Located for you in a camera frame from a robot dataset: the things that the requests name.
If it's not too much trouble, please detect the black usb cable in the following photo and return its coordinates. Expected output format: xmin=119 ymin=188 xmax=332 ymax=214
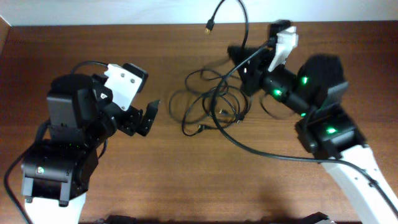
xmin=167 ymin=68 xmax=252 ymax=138
xmin=185 ymin=0 xmax=251 ymax=125

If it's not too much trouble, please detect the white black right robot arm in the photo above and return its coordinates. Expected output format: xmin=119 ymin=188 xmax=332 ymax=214
xmin=228 ymin=46 xmax=397 ymax=223

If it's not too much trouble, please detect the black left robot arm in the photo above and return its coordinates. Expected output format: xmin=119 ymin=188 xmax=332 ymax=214
xmin=21 ymin=74 xmax=159 ymax=223

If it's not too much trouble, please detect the black right camera cable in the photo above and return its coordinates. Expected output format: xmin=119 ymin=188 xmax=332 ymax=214
xmin=210 ymin=39 xmax=398 ymax=206

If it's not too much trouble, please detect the black camera cable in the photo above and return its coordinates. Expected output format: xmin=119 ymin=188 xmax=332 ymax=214
xmin=210 ymin=39 xmax=398 ymax=206
xmin=2 ymin=60 xmax=109 ymax=224

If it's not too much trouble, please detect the black left camera cable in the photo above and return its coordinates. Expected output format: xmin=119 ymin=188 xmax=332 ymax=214
xmin=2 ymin=60 xmax=109 ymax=224

